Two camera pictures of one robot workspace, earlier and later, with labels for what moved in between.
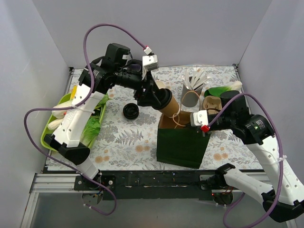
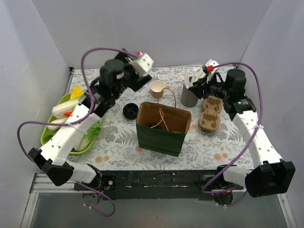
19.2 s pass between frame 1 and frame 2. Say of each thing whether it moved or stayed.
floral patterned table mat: stayed
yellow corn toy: stayed
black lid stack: stayed
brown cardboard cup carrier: stayed
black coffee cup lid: moved
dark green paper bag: moved
